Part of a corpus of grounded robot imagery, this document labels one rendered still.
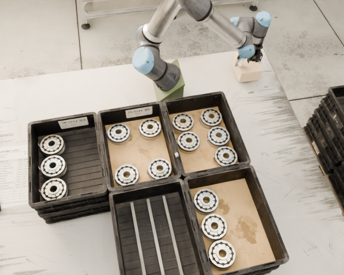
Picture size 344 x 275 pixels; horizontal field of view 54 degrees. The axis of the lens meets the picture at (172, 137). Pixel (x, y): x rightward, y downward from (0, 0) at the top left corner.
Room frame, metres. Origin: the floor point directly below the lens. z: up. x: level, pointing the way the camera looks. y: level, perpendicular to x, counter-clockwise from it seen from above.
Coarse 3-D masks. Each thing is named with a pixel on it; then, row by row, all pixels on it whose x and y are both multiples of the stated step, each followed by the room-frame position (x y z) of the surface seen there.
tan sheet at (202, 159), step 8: (184, 112) 0.98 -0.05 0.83; (192, 112) 0.98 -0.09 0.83; (200, 112) 0.99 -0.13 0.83; (200, 128) 0.89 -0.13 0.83; (224, 128) 0.90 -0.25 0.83; (176, 136) 0.84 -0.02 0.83; (200, 136) 0.85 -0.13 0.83; (200, 144) 0.81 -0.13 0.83; (208, 144) 0.81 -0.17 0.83; (200, 152) 0.76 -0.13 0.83; (208, 152) 0.77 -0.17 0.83; (184, 160) 0.71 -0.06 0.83; (192, 160) 0.72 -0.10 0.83; (200, 160) 0.72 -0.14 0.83; (208, 160) 0.72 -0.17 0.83; (184, 168) 0.68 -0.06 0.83; (192, 168) 0.68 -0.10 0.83; (200, 168) 0.68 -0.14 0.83; (208, 168) 0.68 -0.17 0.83
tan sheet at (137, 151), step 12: (132, 132) 0.85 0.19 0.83; (108, 144) 0.77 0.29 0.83; (132, 144) 0.78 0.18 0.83; (144, 144) 0.79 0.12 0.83; (156, 144) 0.79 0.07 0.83; (120, 156) 0.72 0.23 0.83; (132, 156) 0.72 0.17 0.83; (144, 156) 0.72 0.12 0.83; (156, 156) 0.73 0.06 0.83; (168, 156) 0.73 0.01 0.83; (144, 168) 0.66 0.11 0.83; (144, 180) 0.61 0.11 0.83
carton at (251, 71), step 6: (234, 54) 1.44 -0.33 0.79; (234, 60) 1.41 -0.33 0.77; (246, 60) 1.40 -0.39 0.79; (234, 66) 1.40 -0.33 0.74; (246, 66) 1.35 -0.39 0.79; (252, 66) 1.36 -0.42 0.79; (258, 66) 1.36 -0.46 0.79; (240, 72) 1.31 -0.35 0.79; (246, 72) 1.31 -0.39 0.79; (252, 72) 1.31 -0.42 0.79; (258, 72) 1.32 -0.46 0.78; (240, 78) 1.30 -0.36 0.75; (246, 78) 1.31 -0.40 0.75; (252, 78) 1.32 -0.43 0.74; (258, 78) 1.33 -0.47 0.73
